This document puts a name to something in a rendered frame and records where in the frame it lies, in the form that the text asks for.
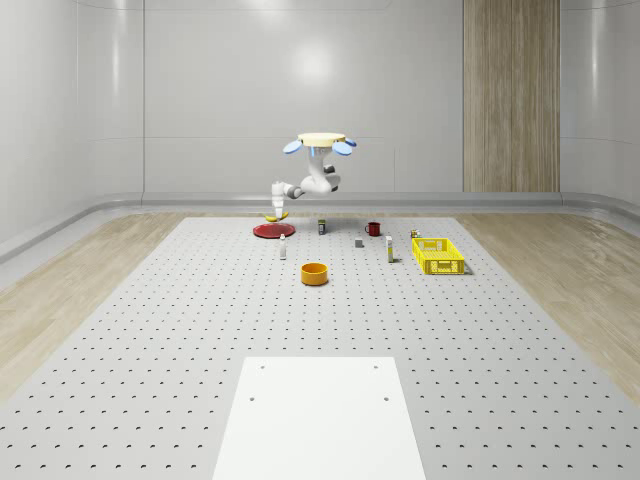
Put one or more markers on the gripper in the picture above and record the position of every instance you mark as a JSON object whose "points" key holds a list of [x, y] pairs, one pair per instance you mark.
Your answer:
{"points": [[278, 207]]}

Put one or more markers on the banana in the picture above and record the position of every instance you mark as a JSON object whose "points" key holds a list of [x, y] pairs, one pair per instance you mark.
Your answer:
{"points": [[270, 218]]}

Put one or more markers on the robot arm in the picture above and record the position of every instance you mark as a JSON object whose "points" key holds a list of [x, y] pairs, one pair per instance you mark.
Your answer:
{"points": [[317, 182]]}

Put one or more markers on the red plate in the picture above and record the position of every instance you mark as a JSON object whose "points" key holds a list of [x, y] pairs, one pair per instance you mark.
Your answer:
{"points": [[272, 231]]}

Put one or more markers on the small white bottle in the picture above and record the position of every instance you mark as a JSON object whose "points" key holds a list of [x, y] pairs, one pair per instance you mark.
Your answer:
{"points": [[283, 248]]}

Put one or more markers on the flat-sided can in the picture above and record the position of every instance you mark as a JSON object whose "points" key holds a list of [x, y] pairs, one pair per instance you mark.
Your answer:
{"points": [[322, 227]]}

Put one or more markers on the yellow bowl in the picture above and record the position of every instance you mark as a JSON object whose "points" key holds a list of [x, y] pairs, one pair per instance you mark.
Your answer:
{"points": [[314, 277]]}

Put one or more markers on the red mug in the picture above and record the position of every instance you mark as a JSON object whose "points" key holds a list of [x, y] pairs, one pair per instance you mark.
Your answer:
{"points": [[374, 229]]}

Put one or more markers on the white and yellow carton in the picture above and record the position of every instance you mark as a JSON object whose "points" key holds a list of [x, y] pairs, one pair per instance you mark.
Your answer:
{"points": [[389, 250]]}

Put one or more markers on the yellow basket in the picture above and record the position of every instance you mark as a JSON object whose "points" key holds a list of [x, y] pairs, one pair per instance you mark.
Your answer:
{"points": [[440, 265]]}

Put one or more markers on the white board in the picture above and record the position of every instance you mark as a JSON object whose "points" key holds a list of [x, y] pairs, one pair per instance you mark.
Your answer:
{"points": [[320, 420]]}

